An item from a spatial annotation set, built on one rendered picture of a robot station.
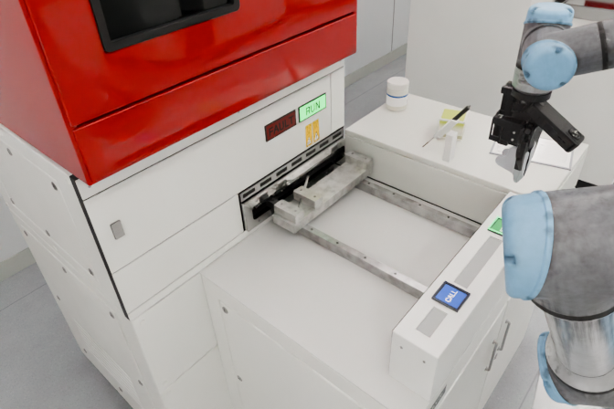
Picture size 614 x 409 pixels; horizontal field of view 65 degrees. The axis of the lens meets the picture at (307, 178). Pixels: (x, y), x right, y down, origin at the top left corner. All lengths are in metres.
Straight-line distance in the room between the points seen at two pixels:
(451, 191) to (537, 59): 0.65
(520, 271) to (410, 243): 0.80
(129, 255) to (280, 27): 0.60
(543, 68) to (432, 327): 0.49
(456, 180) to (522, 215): 0.84
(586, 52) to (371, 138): 0.77
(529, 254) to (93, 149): 0.70
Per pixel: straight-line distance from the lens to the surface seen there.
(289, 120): 1.30
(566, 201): 0.55
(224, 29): 1.01
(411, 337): 0.94
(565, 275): 0.54
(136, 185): 1.05
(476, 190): 1.37
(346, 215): 1.39
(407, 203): 1.41
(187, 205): 1.15
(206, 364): 1.52
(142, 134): 0.95
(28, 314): 2.61
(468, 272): 1.08
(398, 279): 1.18
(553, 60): 0.84
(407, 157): 1.43
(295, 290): 1.19
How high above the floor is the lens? 1.71
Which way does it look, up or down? 35 degrees down
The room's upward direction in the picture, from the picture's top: 3 degrees counter-clockwise
